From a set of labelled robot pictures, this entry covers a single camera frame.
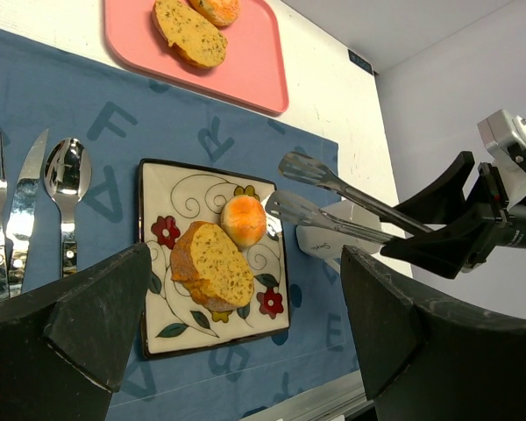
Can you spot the metal serving tongs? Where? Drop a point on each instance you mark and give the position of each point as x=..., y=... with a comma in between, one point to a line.
x=297, y=210

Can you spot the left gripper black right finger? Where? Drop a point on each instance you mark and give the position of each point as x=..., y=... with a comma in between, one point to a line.
x=425, y=355

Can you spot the blue letter placemat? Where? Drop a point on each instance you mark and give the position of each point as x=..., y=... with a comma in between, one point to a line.
x=122, y=118

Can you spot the sesame bagel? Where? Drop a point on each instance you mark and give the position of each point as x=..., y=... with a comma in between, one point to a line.
x=220, y=13

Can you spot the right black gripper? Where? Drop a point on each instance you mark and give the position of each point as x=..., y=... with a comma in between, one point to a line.
x=464, y=244

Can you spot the right blue table label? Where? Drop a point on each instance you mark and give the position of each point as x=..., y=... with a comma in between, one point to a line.
x=360, y=62

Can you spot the square floral plate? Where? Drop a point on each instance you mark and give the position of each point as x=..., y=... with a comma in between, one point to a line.
x=173, y=196

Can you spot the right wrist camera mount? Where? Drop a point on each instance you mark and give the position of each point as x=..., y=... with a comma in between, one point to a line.
x=504, y=137

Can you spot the round bread roll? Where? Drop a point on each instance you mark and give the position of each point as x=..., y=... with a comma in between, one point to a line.
x=244, y=220

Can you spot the herb bread slice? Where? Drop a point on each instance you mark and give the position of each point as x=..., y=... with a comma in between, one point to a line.
x=190, y=34
x=207, y=263

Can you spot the pink serving tray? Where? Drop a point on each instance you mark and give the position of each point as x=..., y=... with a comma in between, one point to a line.
x=252, y=74

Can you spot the silver spoon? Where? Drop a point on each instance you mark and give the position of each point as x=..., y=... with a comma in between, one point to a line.
x=67, y=176

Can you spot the silver knife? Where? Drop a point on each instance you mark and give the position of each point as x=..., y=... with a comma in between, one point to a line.
x=22, y=216

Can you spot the white ceramic mug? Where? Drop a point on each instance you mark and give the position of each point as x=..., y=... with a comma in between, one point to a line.
x=327, y=245

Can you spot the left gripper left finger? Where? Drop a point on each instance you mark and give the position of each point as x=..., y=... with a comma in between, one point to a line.
x=64, y=346

